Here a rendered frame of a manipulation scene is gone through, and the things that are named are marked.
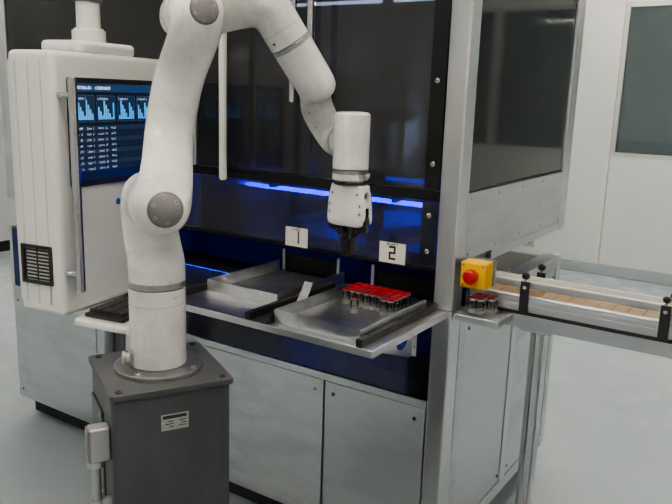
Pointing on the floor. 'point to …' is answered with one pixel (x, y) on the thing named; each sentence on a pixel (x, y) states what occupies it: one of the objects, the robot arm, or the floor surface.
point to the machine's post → (451, 244)
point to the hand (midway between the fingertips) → (347, 246)
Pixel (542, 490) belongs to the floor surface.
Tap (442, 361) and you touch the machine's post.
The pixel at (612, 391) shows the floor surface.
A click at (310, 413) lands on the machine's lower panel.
